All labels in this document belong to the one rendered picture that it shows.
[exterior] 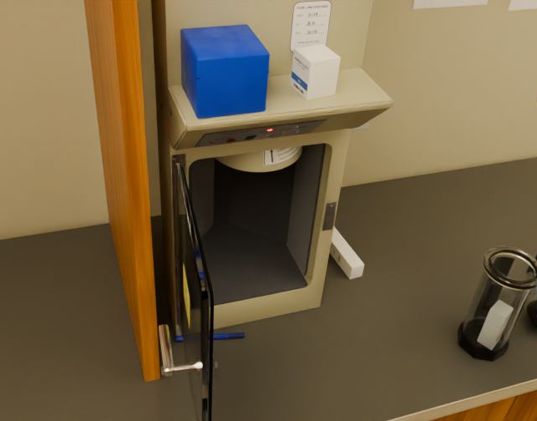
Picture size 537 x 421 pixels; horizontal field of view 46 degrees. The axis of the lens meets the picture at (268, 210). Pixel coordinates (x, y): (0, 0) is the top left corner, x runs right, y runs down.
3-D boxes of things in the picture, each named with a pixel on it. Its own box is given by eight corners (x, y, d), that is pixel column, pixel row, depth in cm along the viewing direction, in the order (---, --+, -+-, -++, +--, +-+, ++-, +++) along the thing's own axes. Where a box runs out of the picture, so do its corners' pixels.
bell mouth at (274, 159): (197, 126, 122) (197, 101, 118) (283, 117, 127) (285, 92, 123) (222, 179, 109) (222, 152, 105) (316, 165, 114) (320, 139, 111)
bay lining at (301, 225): (164, 230, 143) (159, 91, 121) (272, 214, 150) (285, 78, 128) (190, 308, 125) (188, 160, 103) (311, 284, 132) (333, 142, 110)
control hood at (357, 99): (168, 142, 99) (166, 85, 93) (353, 120, 109) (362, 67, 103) (184, 184, 91) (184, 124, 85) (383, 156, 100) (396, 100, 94)
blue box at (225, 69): (180, 86, 93) (179, 27, 88) (245, 80, 96) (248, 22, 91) (197, 119, 86) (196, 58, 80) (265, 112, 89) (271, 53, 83)
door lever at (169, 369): (190, 328, 99) (190, 317, 97) (200, 377, 92) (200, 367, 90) (156, 332, 98) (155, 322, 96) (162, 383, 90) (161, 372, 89)
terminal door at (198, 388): (183, 326, 125) (179, 158, 100) (206, 469, 102) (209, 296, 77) (179, 327, 124) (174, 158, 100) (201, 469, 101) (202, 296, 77)
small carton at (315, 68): (290, 84, 96) (293, 48, 92) (318, 79, 98) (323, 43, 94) (306, 99, 92) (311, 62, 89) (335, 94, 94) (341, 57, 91)
